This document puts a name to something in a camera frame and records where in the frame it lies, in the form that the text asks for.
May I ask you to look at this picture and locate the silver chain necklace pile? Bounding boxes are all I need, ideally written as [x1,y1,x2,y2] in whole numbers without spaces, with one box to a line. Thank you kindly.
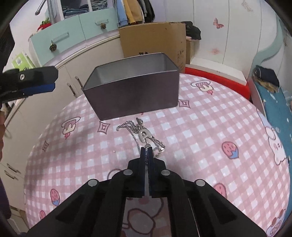
[115,117,166,159]

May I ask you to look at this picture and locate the green paper bag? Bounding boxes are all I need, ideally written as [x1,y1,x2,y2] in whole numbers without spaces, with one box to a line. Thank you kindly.
[12,53,35,71]

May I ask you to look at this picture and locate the beige curved cabinet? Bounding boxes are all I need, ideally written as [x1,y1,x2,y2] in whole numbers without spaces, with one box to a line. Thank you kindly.
[1,30,123,209]

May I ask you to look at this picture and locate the pink checkered tablecloth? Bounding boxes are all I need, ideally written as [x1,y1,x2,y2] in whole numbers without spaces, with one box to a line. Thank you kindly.
[24,74,291,236]

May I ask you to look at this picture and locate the mint drawer cabinet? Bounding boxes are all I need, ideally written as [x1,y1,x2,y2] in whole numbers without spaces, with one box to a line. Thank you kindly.
[29,1,118,66]

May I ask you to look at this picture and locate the grey metal tin box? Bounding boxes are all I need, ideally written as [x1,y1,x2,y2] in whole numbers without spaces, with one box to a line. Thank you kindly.
[82,53,180,121]

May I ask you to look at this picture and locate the red white bench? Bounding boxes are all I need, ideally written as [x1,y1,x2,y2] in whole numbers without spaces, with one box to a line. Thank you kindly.
[185,57,251,100]

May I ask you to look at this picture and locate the hanging clothes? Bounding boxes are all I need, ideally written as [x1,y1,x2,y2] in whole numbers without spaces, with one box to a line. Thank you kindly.
[112,0,155,28]

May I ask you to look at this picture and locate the teal bed sheet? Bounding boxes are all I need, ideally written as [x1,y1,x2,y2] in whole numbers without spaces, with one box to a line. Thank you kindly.
[254,80,292,160]

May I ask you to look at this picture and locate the large cardboard box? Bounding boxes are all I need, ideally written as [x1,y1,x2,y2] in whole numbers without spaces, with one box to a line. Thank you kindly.
[119,22,187,73]

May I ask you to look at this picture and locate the dark folded clothes on bed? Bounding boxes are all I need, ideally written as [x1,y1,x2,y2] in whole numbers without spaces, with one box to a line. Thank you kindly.
[252,65,280,87]

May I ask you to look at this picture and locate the black bag behind box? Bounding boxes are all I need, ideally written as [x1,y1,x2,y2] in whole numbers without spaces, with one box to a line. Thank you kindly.
[182,21,201,41]

